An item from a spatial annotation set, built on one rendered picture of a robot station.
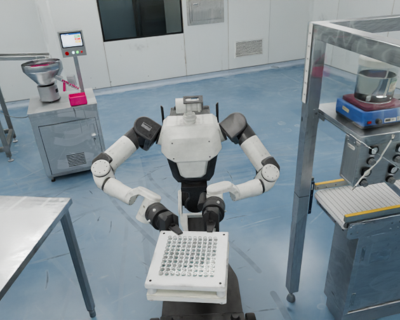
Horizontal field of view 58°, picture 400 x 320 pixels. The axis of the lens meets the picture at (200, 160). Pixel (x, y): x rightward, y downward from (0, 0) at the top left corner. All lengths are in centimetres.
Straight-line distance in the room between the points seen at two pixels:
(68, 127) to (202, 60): 373
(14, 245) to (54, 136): 208
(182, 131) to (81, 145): 228
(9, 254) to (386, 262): 181
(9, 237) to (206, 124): 100
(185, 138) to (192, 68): 526
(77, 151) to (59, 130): 28
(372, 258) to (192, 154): 108
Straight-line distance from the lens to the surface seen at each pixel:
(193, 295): 116
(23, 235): 181
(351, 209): 183
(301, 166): 183
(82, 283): 228
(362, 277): 215
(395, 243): 210
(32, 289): 281
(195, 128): 159
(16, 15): 632
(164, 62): 662
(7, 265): 168
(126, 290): 258
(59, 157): 380
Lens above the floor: 187
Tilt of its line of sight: 28 degrees down
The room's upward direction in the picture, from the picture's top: 3 degrees counter-clockwise
